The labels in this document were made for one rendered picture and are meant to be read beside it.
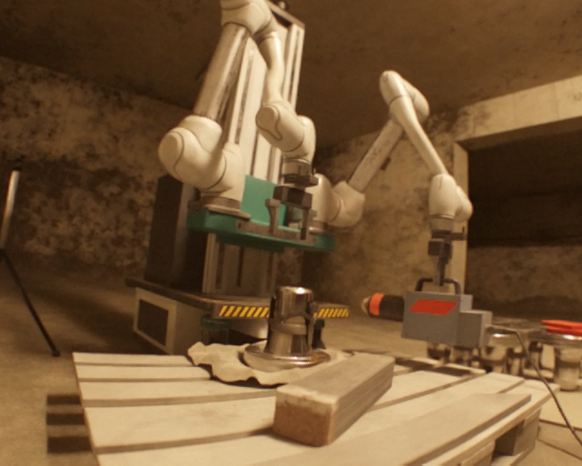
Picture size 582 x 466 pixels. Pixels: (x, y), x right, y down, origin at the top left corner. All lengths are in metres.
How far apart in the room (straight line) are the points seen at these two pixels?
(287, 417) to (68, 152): 5.45
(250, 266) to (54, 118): 4.75
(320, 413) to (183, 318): 0.85
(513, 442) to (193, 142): 1.21
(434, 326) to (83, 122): 5.49
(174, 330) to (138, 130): 4.93
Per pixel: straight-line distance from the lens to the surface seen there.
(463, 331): 1.25
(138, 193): 5.86
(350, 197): 1.74
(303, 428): 0.65
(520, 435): 1.04
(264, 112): 1.06
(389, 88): 1.61
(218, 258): 1.52
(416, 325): 1.31
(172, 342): 1.38
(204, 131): 1.20
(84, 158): 5.83
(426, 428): 0.73
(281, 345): 1.06
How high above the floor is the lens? 0.43
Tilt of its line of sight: 8 degrees up
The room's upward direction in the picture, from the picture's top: 6 degrees clockwise
